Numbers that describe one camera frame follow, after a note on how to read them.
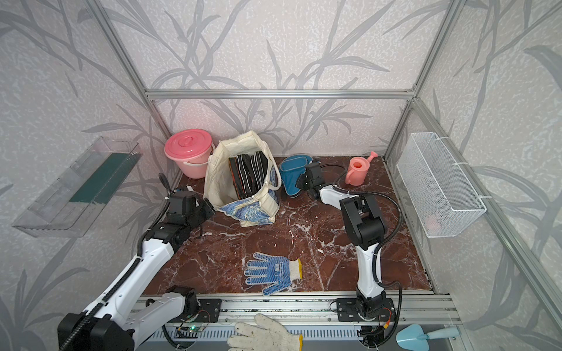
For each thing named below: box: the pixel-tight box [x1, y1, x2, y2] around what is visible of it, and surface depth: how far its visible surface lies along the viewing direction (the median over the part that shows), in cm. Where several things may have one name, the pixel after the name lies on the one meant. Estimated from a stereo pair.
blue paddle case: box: [279, 154, 314, 196], surface depth 108 cm
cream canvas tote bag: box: [203, 130, 282, 228], surface depth 93 cm
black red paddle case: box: [228, 154, 254, 201], surface depth 94 cm
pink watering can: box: [345, 150, 378, 187], surface depth 107 cm
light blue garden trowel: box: [395, 323, 460, 351], surface depth 70 cm
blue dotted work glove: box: [243, 252, 303, 297], surface depth 84 cm
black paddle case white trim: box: [245, 150, 269, 194], surface depth 93 cm
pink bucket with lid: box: [163, 128, 213, 180], surface depth 103 cm
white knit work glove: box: [226, 312, 304, 351], surface depth 70 cm
